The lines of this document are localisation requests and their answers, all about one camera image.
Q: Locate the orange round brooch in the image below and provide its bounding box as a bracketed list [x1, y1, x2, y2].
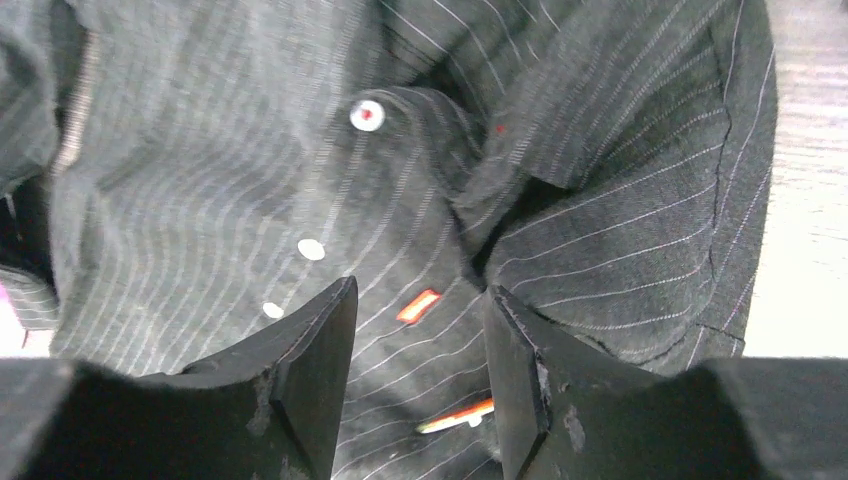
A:
[416, 398, 495, 435]

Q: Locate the black pinstriped shirt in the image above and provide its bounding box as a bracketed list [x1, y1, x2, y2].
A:
[1, 1, 777, 479]

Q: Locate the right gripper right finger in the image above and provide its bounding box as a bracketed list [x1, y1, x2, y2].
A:
[484, 287, 847, 479]

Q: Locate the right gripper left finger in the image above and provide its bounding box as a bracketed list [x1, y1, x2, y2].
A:
[1, 277, 358, 479]

